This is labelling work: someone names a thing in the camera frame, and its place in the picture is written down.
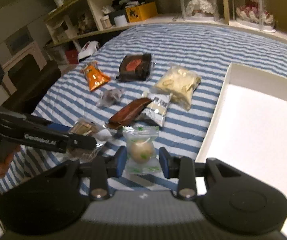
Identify clear round pastry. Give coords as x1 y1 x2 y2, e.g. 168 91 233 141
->
122 126 161 175

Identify clear square biscuit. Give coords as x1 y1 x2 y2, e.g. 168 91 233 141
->
67 118 116 163

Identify white beige labelled snack pack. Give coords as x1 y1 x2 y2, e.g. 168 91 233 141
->
140 91 172 127

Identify small orange snack pack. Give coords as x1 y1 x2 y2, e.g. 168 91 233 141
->
80 61 111 92

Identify brown wrapped snack bar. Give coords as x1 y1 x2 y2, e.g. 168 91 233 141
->
108 98 152 129

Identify dark chair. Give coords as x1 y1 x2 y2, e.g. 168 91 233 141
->
2 60 61 114

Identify clear wrapped dark candy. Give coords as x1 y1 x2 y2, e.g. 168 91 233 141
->
96 88 124 108

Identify blue white striped quilt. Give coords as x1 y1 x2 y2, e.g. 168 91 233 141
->
0 23 287 198

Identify red box under shelf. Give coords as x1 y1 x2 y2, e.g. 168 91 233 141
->
65 50 78 64

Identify white side cabinet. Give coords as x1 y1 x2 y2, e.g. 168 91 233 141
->
0 24 47 106

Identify clear bag pale chips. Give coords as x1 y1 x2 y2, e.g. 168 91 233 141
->
150 63 201 111

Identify black red pastry pack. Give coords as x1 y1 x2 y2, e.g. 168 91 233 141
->
116 54 152 82

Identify white shallow cardboard tray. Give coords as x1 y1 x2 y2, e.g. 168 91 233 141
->
196 63 287 237

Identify small lidded jar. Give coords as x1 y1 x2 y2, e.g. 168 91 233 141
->
101 15 112 29

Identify white cylinder container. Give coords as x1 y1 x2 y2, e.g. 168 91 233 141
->
114 15 128 27

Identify yellow cardboard box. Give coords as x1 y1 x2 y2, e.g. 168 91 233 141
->
126 2 158 23

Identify white dress doll case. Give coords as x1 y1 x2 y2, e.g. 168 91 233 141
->
180 0 219 22

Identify pink dress doll case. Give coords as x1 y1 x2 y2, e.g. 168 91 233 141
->
232 0 276 33

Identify wooden headboard shelf unit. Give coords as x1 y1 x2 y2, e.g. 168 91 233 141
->
44 0 287 46

